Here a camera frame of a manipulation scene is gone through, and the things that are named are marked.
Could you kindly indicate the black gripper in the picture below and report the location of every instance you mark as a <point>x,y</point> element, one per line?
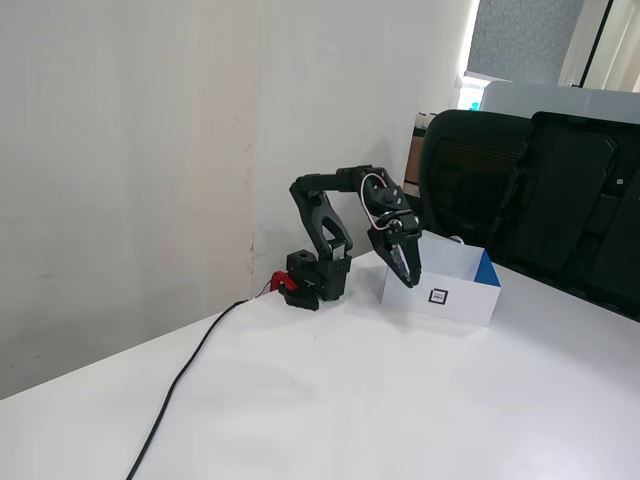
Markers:
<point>396,243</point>

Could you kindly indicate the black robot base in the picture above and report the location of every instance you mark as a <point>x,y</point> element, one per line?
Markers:
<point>330,280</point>

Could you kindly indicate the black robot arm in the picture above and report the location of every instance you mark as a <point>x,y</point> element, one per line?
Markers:
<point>310,210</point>

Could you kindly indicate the white and blue cardboard box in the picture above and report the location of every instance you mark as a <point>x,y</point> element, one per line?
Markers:
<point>465,305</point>

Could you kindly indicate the brown cardboard box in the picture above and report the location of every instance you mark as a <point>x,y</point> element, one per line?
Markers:
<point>414,155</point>

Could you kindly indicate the small white round object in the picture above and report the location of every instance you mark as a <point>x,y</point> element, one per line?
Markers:
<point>457,240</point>

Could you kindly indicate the black mesh-back office chair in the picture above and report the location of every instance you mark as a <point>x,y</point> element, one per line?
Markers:
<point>465,165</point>

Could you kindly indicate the red table clamp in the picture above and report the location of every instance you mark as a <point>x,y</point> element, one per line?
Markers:
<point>280,280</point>

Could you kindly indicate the small blue white object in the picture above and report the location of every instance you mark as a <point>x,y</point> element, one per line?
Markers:
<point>475,105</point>

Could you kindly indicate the black solid-back office chair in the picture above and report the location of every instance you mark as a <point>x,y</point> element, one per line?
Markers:
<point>565,200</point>

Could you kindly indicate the gray roller blind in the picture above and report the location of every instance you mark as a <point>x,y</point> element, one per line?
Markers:
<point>525,35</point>

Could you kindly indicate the black window frame bar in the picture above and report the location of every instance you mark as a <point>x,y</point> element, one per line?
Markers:
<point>597,44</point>

